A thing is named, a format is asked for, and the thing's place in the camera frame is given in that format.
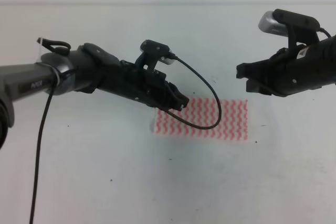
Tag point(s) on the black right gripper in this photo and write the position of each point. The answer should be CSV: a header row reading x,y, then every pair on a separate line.
x,y
288,72

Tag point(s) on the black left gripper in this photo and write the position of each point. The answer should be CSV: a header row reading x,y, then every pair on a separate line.
x,y
149,88

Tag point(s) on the pink white wavy towel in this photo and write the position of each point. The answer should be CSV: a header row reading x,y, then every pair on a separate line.
x,y
204,112

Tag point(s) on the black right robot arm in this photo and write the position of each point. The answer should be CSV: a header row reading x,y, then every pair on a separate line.
x,y
328,46

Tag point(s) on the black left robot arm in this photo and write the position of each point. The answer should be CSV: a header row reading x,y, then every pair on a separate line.
x,y
86,69

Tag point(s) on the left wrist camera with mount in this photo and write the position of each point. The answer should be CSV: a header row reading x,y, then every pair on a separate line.
x,y
152,52

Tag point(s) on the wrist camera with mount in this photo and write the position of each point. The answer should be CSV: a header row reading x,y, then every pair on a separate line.
x,y
152,52
298,28

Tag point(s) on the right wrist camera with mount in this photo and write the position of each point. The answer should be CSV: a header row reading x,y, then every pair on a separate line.
x,y
298,28

